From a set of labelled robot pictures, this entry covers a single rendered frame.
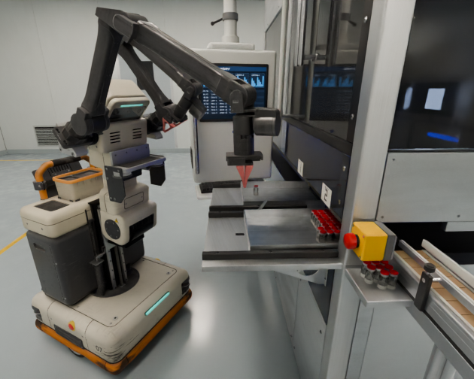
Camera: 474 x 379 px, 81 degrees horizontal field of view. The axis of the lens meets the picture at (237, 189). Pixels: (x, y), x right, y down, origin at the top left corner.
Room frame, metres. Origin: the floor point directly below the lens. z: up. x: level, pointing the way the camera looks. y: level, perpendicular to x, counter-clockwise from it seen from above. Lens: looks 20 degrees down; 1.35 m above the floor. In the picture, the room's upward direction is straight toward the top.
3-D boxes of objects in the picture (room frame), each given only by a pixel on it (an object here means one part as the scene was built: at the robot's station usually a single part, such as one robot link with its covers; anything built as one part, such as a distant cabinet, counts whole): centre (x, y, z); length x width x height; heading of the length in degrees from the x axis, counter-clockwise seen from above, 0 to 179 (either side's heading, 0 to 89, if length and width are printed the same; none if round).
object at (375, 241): (0.60, -0.33, 0.99); 0.08 x 0.07 x 0.07; 92
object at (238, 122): (0.77, -0.02, 1.26); 0.07 x 0.06 x 0.07; 66
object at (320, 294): (1.71, -0.27, 0.73); 1.98 x 0.01 x 0.25; 2
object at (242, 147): (0.77, -0.02, 1.19); 0.10 x 0.07 x 0.07; 92
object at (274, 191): (1.19, -0.19, 0.90); 0.34 x 0.26 x 0.04; 92
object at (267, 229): (0.85, -0.20, 0.90); 0.34 x 0.26 x 0.04; 93
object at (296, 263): (1.01, -0.13, 0.87); 0.70 x 0.48 x 0.02; 2
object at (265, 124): (0.76, -0.05, 1.29); 0.11 x 0.09 x 0.12; 66
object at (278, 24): (1.92, -0.27, 1.50); 0.49 x 0.01 x 0.59; 2
